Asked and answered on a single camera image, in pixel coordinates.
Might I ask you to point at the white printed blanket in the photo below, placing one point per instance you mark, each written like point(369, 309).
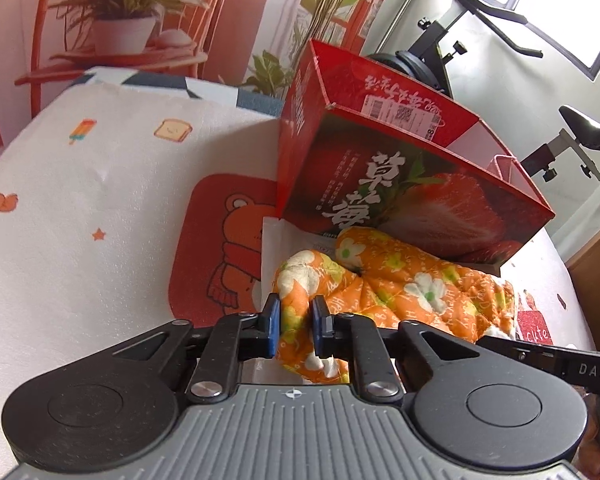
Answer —
point(80, 185)

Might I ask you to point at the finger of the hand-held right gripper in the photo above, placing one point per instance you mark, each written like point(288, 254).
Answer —
point(520, 355)

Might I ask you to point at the blue white geometric mat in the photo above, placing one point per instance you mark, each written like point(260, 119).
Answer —
point(180, 85)

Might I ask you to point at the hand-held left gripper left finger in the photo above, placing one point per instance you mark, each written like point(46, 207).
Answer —
point(271, 327)

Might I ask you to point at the wall poster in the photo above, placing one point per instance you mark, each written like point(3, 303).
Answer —
point(240, 10)

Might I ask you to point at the window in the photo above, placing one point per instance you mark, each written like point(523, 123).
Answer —
point(570, 5)

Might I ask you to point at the person's right hand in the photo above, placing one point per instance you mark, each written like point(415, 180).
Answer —
point(590, 460)

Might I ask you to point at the orange floral quilted cloth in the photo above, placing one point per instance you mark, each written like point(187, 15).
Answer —
point(405, 280)

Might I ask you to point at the black exercise bike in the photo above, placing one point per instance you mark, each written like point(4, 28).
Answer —
point(425, 60)

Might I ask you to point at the red bear mat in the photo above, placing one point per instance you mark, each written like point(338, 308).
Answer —
point(205, 220)

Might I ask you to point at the red strawberry cardboard box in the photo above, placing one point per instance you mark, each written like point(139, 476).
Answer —
point(380, 195)

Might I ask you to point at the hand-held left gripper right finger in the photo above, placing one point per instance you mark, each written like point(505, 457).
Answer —
point(320, 327)

